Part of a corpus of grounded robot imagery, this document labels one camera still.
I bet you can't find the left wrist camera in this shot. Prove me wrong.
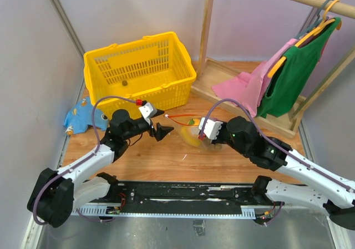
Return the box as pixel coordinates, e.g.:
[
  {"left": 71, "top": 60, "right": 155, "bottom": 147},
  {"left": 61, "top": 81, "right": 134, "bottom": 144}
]
[{"left": 139, "top": 102, "right": 158, "bottom": 125}]

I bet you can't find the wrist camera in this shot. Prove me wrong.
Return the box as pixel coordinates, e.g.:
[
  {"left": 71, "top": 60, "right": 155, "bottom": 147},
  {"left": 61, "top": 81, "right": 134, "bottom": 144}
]
[
  {"left": 198, "top": 117, "right": 223, "bottom": 140},
  {"left": 139, "top": 102, "right": 158, "bottom": 125}
]

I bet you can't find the yellow clothes hanger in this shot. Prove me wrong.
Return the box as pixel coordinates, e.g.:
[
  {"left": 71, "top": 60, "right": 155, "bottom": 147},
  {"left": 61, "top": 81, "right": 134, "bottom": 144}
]
[{"left": 267, "top": 0, "right": 340, "bottom": 78}]

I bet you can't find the grey clothes hanger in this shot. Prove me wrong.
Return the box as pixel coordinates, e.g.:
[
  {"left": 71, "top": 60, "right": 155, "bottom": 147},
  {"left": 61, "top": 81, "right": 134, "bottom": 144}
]
[{"left": 294, "top": 0, "right": 333, "bottom": 39}]

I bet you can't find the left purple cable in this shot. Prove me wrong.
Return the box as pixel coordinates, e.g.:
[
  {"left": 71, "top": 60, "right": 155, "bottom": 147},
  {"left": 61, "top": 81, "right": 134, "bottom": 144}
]
[{"left": 32, "top": 96, "right": 138, "bottom": 226}]

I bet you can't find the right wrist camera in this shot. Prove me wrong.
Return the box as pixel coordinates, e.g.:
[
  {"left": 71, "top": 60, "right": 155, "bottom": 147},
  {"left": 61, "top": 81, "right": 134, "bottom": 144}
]
[{"left": 198, "top": 117, "right": 223, "bottom": 140}]

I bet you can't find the pink shirt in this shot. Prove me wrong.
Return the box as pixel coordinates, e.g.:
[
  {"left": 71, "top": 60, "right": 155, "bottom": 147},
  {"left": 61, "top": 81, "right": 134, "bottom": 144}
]
[{"left": 212, "top": 38, "right": 298, "bottom": 117}]

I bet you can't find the purple cable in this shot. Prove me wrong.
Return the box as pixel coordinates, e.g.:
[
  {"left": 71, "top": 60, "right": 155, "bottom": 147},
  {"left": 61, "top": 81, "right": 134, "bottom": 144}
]
[
  {"left": 201, "top": 98, "right": 355, "bottom": 193},
  {"left": 32, "top": 96, "right": 138, "bottom": 226}
]

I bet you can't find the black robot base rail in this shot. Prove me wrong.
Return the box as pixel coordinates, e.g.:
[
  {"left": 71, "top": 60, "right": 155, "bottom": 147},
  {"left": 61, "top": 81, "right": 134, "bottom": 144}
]
[{"left": 79, "top": 177, "right": 282, "bottom": 223}]

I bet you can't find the blue cartoon cloth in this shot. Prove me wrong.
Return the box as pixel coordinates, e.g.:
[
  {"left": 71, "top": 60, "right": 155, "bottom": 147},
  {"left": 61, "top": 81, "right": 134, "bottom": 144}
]
[{"left": 63, "top": 96, "right": 109, "bottom": 136}]

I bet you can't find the clear zip top bag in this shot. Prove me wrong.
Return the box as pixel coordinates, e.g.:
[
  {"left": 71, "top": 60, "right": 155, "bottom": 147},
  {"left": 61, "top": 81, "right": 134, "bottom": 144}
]
[{"left": 164, "top": 114, "right": 223, "bottom": 151}]

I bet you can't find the yellow plastic shopping basket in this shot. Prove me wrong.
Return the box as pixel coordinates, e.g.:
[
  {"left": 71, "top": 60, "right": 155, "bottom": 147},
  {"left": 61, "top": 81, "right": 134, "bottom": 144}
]
[{"left": 84, "top": 32, "right": 196, "bottom": 119}]

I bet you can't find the wooden clothes rack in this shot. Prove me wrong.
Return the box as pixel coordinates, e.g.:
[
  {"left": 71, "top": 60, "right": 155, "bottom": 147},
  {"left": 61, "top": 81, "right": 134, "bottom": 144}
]
[{"left": 191, "top": 0, "right": 354, "bottom": 139}]

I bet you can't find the orange fruit with leaf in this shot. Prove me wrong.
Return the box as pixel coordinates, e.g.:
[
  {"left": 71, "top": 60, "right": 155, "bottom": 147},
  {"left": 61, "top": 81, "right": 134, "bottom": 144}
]
[{"left": 187, "top": 118, "right": 200, "bottom": 126}]

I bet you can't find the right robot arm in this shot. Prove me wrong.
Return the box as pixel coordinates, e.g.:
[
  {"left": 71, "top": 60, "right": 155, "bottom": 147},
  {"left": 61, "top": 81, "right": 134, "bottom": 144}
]
[{"left": 204, "top": 116, "right": 354, "bottom": 230}]

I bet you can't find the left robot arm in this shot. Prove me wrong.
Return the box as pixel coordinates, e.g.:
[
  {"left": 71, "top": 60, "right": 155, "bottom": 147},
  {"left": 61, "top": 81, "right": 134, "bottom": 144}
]
[{"left": 27, "top": 109, "right": 174, "bottom": 228}]

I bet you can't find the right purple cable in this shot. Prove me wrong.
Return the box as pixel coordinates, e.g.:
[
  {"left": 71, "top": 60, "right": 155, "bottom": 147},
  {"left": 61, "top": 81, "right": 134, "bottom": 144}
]
[{"left": 201, "top": 98, "right": 355, "bottom": 193}]

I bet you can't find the green shirt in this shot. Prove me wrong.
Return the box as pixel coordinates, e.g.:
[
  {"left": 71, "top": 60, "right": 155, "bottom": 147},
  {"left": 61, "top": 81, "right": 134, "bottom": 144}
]
[{"left": 256, "top": 17, "right": 342, "bottom": 118}]

